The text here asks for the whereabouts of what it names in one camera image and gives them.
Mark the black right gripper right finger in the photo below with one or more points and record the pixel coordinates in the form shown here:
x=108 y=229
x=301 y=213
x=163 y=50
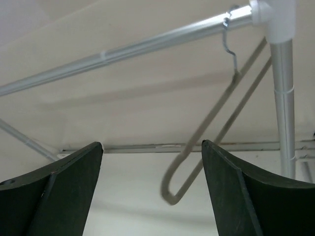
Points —
x=250 y=201

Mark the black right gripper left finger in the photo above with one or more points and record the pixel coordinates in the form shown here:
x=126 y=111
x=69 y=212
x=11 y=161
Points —
x=53 y=200

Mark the silver wire hanger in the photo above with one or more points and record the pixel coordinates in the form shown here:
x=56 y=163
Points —
x=172 y=199

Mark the white clothes rack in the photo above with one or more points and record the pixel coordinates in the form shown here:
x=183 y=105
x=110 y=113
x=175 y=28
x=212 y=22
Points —
x=157 y=98

